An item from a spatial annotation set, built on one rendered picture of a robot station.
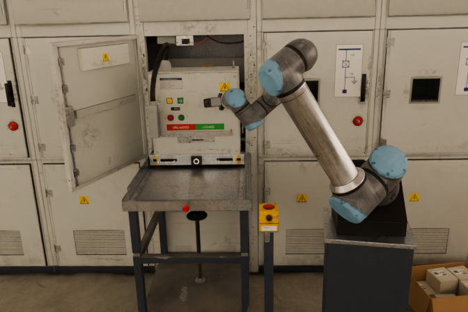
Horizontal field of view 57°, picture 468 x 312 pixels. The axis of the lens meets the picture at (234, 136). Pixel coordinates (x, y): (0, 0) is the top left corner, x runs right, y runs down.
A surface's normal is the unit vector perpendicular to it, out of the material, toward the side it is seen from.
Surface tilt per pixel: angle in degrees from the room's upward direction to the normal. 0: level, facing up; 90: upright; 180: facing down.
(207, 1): 90
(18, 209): 90
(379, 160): 41
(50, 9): 90
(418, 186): 90
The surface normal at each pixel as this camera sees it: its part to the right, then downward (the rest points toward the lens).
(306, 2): -0.04, 0.28
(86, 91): 0.89, 0.11
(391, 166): -0.03, -0.54
